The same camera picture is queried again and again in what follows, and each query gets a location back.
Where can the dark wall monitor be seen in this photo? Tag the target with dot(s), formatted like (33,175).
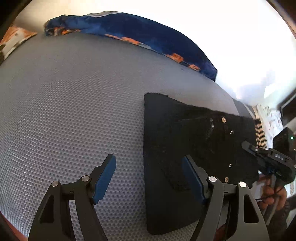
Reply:
(287,110)

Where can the black white zigzag cloth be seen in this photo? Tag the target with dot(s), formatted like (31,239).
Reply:
(261,141)

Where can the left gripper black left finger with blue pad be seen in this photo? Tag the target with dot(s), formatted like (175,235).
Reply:
(53,220)

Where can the floral orange white pillow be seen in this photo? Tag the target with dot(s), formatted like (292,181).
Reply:
(13,38)

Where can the person's right hand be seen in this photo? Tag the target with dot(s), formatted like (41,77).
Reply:
(269,195)

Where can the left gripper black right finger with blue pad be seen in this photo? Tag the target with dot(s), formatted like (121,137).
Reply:
(244,219)

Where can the black jacket sleeve forearm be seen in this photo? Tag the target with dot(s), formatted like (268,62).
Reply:
(278,224)

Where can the grey mesh mattress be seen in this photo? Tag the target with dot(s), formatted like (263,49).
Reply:
(69,101)

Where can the blue orange patterned blanket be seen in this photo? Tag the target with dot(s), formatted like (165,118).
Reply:
(139,31)

